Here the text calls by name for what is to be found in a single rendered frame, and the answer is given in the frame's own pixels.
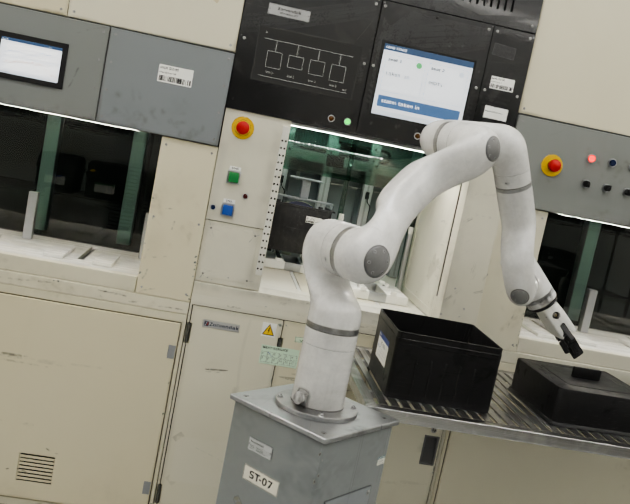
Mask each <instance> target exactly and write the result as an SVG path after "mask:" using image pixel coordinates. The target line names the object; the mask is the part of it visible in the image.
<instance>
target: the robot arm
mask: <svg viewBox="0 0 630 504"><path fill-rule="evenodd" d="M420 146H421V149H422V151H423V152H424V153H425V154H426V155H427V156H426V157H423V158H421V159H418V160H416V161H414V162H412V163H410V164H409V165H407V166H406V167H405V168H403V169H402V170H401V171H400V172H399V173H398V174H397V175H396V176H395V177H394V178H393V179H392V180H391V181H390V182H389V183H388V184H387V185H386V186H385V187H384V189H383V190H382V191H381V193H380V194H379V196H378V198H377V201H376V212H375V214H374V216H373V217H372V219H371V220H370V221H369V222H368V223H367V224H366V225H364V226H362V227H360V226H357V225H354V224H350V223H347V222H344V221H340V220H336V219H325V220H321V221H319V222H317V223H315V224H314V225H313V226H312V227H311V228H310V230H309V231H308V233H307V235H306V237H305V240H304V243H303V249H302V261H303V268H304V273H305V277H306V281H307V285H308V289H309V294H310V307H309V312H308V316H307V321H306V326H305V331H304V336H303V341H302V346H301V351H300V356H299V361H298V366H297V371H296V376H295V381H294V386H293V388H291V389H284V390H281V391H279V392H278V393H277V394H276V397H275V401H276V403H277V405H279V406H280V407H281V408H282V409H284V410H285V411H287V412H289V413H292V414H294V415H297V416H299V417H302V418H306V419H310V420H314V421H320V422H327V423H346V422H350V421H353V420H355V419H356V418H357V414H358V410H357V408H356V406H354V405H353V404H352V403H350V402H349V401H347V400H345V396H346V391H347V387H348V382H349V377H350V372H351V368H352V363H353V358H354V353H355V348H356V344H357V339H358V334H359V330H360V324H361V318H362V312H361V308H360V305H359V303H358V301H357V299H356V297H355V295H354V292H353V290H352V287H351V285H350V281H351V282H354V283H357V284H371V283H374V282H376V281H378V280H380V279H381V278H383V277H384V276H385V275H386V274H387V273H388V271H389V270H390V268H391V267H392V265H393V263H394V261H395V259H396V256H397V254H398V251H399V248H400V245H401V242H402V240H403V237H404V235H405V233H406V231H407V229H408V227H409V226H410V224H411V223H412V221H413V220H414V219H415V218H416V216H417V215H418V214H419V213H420V212H421V211H422V210H423V209H424V208H425V207H426V206H427V205H428V204H429V203H430V202H432V201H433V200H434V199H435V198H436V197H437V196H439V195H440V194H442V193H443V192H445V191H447V190H449V189H451V188H453V187H455V186H458V185H460V184H463V183H465V182H468V181H470V180H473V179H475V178H477V177H479V176H480V175H482V174H484V173H485V172H486V171H488V170H489V169H490V168H491V167H492V168H493V175H494V181H495V188H496V194H497V201H498V207H499V212H500V218H501V226H502V233H501V261H500V264H501V267H502V275H503V280H504V286H505V290H506V294H507V296H508V298H509V300H510V301H511V302H512V303H513V304H515V305H517V306H527V308H528V309H529V310H531V311H532V312H534V313H535V312H536V313H537V315H538V317H539V318H540V320H541V322H542V323H543V325H544V326H545V328H546V329H547V331H548V332H549V333H551V334H552V335H554V336H555V338H556V340H557V341H558V342H559V341H560V342H559V345H560V346H561V348H562V349H563V351H564V353H565V354H568V353H570V354H571V356H572V357H573V359H576V358H577V357H579V356H580V355H582V354H583V350H582V349H581V347H580V346H579V344H578V342H577V341H576V339H575V337H574V336H573V335H572V333H571V332H570V330H571V331H573V332H575V331H576V328H575V326H574V325H573V323H572V322H571V320H570V319H569V317H568V316H567V315H566V313H565V312H564V310H563V309H562V308H561V306H560V305H559V304H558V303H557V302H556V300H557V297H556V292H555V290H554V289H553V287H552V285H551V284H550V282H549V281H548V279H547V277H546V276H545V274H544V272H543V271H542V269H541V267H540V266H539V264H538V263H537V261H536V259H535V258H534V243H535V233H536V213H535V204H534V196H533V188H532V180H531V173H530V165H529V157H528V150H527V145H526V142H525V139H524V138H523V136H522V134H521V133H520V132H519V131H518V130H516V129H515V128H513V127H511V126H509V125H505V124H498V123H487V122H476V121H464V120H437V121H434V122H431V123H429V124H428V125H427V126H425V128H424V129H423V130H422V132H421V135H420Z"/></svg>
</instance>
